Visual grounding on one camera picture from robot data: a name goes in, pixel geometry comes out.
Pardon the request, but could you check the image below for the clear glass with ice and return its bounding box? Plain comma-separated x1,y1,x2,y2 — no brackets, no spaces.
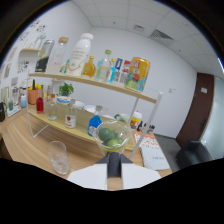
47,140,71,176

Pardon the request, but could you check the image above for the clear bottle orange cap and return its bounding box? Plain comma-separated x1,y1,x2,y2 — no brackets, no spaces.
46,94,58,121

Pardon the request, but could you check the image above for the teal liquid bottle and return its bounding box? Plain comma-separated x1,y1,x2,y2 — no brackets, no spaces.
63,58,72,75

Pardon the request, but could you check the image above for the glass jar with cork lid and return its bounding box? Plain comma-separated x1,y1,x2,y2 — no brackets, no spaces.
48,36,70,75

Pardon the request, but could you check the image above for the orange basket with fruit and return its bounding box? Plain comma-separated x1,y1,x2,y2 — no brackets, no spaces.
27,79,44,106

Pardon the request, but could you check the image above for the brown door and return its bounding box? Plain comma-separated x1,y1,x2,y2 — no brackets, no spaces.
175,72,215,148

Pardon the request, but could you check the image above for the white milk bottle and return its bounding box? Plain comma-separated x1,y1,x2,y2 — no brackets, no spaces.
67,32,94,77

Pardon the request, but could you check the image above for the green potted plant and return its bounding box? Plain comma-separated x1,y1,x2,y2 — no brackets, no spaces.
58,82,75,98

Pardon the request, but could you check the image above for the clear bottle green cap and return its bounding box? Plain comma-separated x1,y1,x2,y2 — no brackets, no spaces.
95,49,113,83

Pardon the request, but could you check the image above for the white notebook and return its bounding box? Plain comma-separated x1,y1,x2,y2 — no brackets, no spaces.
139,146,171,171

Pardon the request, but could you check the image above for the two-tier wooden shelf rack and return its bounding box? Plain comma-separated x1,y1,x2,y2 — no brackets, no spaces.
25,71,164,161

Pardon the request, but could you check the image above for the amber liquid bottle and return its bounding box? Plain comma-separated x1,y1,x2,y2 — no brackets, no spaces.
82,55,97,79

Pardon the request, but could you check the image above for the glass cup of limes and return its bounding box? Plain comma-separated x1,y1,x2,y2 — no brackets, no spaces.
94,120,134,157

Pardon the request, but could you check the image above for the white vase with flowers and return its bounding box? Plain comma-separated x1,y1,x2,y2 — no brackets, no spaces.
33,32,47,50

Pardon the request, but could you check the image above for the black kettle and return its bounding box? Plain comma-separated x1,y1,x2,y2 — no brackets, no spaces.
0,101,7,123

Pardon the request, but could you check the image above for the blue liquid bottle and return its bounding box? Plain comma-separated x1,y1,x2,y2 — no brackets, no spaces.
87,105,104,138

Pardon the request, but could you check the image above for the black chair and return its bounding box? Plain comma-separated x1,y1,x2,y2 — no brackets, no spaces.
175,139,214,170

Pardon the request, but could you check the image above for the red liquid bottle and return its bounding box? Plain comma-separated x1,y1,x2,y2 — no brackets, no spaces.
35,89,45,115

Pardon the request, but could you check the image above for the ceiling air vent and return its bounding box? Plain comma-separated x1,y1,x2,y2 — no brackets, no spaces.
149,29,174,42

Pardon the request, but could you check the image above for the white cup red yellow print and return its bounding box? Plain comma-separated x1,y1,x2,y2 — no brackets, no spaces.
129,110,143,130

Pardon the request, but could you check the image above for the small white blue bottle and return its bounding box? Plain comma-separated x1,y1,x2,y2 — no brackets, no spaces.
20,94,28,109

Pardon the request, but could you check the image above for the wooden wall shelf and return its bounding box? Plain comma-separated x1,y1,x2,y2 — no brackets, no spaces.
18,47,41,56

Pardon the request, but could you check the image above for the red white small carton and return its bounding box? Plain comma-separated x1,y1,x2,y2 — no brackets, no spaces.
119,60,132,87

